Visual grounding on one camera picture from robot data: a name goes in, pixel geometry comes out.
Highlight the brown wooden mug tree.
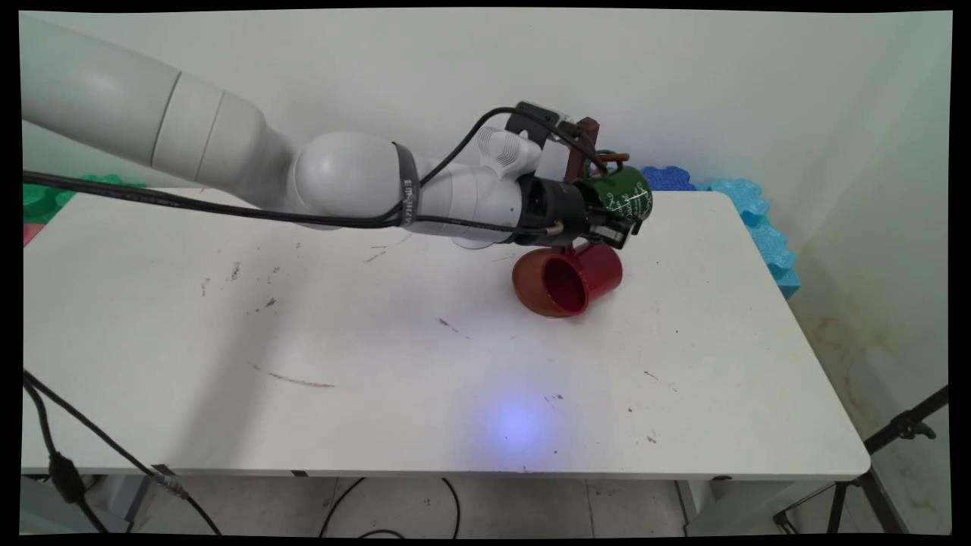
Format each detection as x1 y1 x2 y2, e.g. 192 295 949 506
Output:
512 117 630 319

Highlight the black cable with connector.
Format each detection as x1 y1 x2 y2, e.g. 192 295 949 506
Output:
21 369 222 536

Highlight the green enamel mug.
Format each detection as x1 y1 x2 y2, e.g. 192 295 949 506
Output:
573 150 654 225

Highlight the light blue foam mat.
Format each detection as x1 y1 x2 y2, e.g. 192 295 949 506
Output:
696 177 802 300

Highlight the red enamel mug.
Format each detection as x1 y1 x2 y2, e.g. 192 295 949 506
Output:
540 241 625 318

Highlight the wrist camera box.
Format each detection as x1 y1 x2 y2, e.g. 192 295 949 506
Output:
504 102 579 151

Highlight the white table leg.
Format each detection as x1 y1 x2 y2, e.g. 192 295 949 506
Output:
674 478 835 536

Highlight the thin black looped cable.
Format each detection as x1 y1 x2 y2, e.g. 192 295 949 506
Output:
319 477 460 539

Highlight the black tripod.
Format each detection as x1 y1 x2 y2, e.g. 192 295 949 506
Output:
772 381 951 535

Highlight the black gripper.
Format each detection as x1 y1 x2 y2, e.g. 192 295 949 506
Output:
520 176 632 249

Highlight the grey table leg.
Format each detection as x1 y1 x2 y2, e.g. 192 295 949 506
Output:
114 476 154 533

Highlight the black printed velcro strap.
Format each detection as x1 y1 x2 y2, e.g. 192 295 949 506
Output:
392 142 423 229

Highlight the green foam mat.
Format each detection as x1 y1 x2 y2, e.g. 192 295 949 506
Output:
23 174 145 226

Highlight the white vented camera mount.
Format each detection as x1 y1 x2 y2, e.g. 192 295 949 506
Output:
476 125 544 181

